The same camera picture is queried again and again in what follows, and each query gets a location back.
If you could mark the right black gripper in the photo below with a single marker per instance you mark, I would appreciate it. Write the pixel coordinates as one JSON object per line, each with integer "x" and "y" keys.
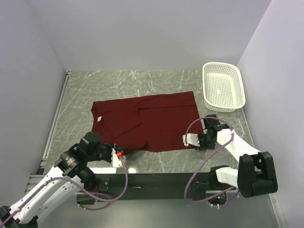
{"x": 202, "y": 147}

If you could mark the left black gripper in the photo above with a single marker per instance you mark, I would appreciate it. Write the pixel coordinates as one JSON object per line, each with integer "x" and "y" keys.
{"x": 110, "y": 148}

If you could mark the dark red t-shirt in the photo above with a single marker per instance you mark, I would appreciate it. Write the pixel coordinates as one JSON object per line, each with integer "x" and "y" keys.
{"x": 154, "y": 123}

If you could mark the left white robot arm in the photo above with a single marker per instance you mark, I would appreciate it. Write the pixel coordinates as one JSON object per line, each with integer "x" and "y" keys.
{"x": 69, "y": 175}

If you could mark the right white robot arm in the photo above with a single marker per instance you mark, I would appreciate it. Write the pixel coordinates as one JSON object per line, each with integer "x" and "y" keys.
{"x": 255, "y": 174}

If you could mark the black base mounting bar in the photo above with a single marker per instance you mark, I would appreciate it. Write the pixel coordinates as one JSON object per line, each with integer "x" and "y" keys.
{"x": 157, "y": 186}

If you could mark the white perforated plastic basket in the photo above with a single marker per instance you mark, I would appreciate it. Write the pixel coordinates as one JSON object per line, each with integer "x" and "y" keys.
{"x": 223, "y": 88}

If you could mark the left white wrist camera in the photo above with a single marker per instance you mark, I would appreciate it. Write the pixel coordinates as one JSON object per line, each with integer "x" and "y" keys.
{"x": 116, "y": 158}

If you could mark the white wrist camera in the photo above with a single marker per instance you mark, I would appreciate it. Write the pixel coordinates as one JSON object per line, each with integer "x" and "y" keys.
{"x": 191, "y": 139}
{"x": 116, "y": 158}

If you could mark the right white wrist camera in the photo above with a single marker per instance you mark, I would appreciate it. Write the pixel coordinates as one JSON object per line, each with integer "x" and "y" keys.
{"x": 191, "y": 139}

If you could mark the aluminium frame rail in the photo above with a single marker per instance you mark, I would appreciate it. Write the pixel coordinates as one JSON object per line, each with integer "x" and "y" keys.
{"x": 33, "y": 179}

